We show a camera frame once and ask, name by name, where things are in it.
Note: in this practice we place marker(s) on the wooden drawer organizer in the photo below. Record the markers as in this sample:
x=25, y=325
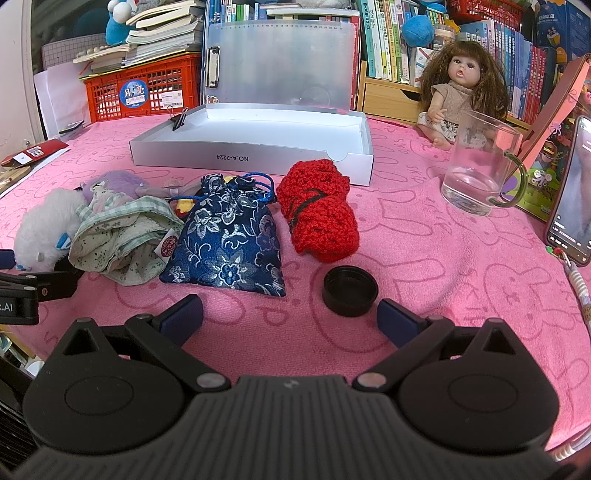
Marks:
x=388, y=99

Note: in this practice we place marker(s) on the translucent bow hair clip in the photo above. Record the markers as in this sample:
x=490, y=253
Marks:
x=166, y=188

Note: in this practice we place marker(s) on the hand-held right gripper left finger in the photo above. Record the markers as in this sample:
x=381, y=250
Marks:
x=183, y=319

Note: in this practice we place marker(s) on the black round lid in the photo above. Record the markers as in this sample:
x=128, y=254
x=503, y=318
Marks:
x=351, y=295

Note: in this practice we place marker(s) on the blue printed box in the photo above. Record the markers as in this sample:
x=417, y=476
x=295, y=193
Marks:
x=563, y=27

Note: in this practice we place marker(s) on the pink leather case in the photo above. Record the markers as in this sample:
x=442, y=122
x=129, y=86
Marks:
x=561, y=106

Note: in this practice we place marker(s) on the purple plush toy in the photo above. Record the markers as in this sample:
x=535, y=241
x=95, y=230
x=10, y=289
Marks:
x=120, y=181

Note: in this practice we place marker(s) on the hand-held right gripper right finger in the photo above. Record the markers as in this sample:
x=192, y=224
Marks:
x=397, y=323

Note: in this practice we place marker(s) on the brown haired doll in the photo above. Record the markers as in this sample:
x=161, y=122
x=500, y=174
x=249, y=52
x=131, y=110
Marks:
x=461, y=74

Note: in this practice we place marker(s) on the pink rabbit print towel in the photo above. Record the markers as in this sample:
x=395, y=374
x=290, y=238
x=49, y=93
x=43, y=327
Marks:
x=438, y=258

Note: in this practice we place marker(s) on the white plush toy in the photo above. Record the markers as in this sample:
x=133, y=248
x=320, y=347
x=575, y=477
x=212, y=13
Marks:
x=41, y=230

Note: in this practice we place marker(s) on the green checked cloth pouch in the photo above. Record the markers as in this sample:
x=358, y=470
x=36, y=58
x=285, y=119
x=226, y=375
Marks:
x=124, y=240

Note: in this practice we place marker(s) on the blue plush ball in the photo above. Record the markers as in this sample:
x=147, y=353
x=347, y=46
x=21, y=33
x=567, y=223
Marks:
x=418, y=30

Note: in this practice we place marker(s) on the red plastic basket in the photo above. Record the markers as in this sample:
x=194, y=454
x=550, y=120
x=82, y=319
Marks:
x=485, y=11

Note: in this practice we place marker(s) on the white cardboard box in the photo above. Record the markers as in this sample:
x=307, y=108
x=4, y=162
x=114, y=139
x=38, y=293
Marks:
x=277, y=157

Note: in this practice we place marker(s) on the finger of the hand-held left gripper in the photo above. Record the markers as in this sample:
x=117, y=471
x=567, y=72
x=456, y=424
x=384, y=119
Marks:
x=6, y=259
x=46, y=286

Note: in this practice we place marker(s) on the smartphone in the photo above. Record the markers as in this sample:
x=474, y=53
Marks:
x=572, y=194

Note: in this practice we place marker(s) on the red knitted pouch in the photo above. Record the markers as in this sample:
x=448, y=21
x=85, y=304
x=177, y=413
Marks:
x=323, y=217

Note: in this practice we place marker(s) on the green toy block box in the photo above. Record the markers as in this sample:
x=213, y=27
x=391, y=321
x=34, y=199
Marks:
x=540, y=184

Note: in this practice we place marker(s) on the stack of books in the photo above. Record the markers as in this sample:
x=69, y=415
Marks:
x=161, y=37

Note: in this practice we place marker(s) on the small cartoon charm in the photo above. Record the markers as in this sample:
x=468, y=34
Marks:
x=213, y=100

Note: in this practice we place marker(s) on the white blue carton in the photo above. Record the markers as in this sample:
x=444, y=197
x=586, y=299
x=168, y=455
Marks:
x=421, y=64

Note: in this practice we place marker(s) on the black binder clip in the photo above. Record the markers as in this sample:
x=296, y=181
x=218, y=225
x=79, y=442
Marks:
x=179, y=121

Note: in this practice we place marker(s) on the red plastic crate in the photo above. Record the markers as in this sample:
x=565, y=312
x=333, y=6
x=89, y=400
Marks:
x=106, y=97

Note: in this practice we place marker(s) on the small black card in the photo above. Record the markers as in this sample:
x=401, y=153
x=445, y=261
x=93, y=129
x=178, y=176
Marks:
x=71, y=128

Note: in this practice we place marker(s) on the grey grid board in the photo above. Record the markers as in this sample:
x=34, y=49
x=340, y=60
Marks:
x=60, y=57

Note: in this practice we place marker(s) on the red envelope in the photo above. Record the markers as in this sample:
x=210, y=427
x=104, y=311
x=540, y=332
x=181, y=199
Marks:
x=46, y=150

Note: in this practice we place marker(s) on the yellow red knitted toy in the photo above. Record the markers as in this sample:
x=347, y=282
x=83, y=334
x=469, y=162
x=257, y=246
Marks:
x=181, y=207

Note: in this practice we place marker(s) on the blue white plush cat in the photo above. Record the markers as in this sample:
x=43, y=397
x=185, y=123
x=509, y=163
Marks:
x=115, y=27

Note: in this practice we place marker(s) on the row of upright books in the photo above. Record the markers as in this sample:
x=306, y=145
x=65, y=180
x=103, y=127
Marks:
x=388, y=41

